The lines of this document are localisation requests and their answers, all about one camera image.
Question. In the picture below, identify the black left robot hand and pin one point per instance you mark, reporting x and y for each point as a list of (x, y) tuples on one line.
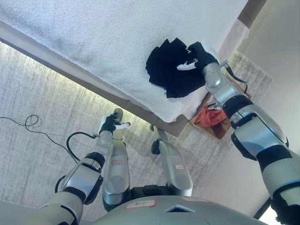
[(108, 124)]

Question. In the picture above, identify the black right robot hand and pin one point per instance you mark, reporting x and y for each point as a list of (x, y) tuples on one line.
[(202, 55)]

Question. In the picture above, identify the black garment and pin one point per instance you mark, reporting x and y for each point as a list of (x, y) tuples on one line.
[(168, 70)]

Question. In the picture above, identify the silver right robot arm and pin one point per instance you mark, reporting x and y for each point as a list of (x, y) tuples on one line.
[(257, 131)]

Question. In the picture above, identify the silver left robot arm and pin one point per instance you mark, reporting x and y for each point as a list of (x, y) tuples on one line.
[(79, 178)]

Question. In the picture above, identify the brown woven laundry basket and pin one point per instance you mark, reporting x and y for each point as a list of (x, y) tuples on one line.
[(221, 131)]

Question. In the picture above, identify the white mattress sheet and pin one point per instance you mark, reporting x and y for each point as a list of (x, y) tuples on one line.
[(239, 32)]

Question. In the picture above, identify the silver robot left leg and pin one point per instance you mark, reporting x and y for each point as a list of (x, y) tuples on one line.
[(117, 168)]

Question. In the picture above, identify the silver robot leg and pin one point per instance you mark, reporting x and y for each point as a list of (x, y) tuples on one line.
[(117, 168), (175, 168)]

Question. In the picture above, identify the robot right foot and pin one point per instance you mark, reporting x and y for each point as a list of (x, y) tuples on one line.
[(155, 146)]

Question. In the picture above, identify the orange garment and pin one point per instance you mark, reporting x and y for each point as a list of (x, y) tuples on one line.
[(208, 117)]

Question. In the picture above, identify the grey patterned rug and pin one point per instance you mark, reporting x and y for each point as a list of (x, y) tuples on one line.
[(35, 93)]

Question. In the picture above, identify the silver robot right leg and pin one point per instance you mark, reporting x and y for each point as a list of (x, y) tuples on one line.
[(175, 168)]

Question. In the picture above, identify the white textured blanket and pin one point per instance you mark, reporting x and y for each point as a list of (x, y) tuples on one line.
[(93, 28)]

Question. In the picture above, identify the silver robot torso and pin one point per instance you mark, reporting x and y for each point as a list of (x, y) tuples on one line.
[(145, 215)]

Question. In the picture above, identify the brown upholstered bed frame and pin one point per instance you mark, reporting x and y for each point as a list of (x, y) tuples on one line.
[(70, 70)]

